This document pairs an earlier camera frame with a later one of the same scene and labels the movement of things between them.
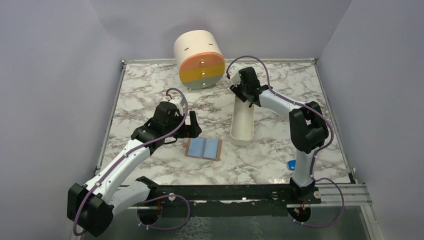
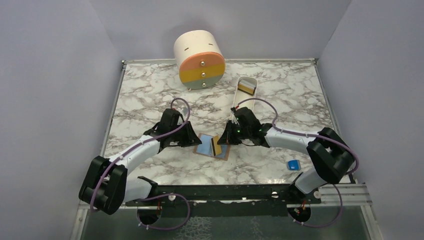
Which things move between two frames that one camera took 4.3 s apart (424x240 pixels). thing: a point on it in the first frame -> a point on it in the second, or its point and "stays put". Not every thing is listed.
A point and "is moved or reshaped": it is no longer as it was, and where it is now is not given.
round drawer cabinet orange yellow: x=200 y=60 stays put
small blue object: x=291 y=165 stays put
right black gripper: x=236 y=89 -> x=227 y=138
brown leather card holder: x=204 y=148 is moved or reshaped
